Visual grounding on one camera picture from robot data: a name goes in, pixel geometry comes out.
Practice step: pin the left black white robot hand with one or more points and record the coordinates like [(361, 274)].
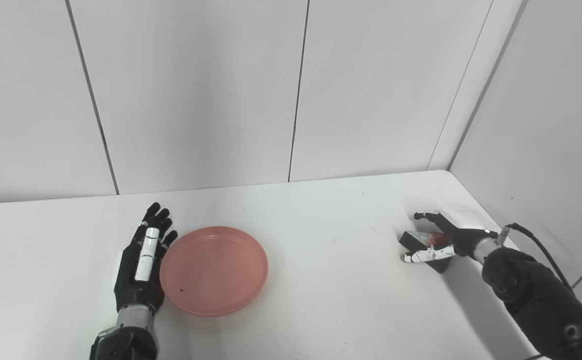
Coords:
[(140, 265)]

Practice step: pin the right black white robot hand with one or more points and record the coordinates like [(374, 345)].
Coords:
[(453, 230)]

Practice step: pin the chocolate cake slice with fruit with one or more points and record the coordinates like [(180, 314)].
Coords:
[(428, 245)]

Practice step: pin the pink round plate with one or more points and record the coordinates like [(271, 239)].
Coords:
[(214, 270)]

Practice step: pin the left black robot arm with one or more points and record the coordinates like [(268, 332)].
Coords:
[(126, 337)]

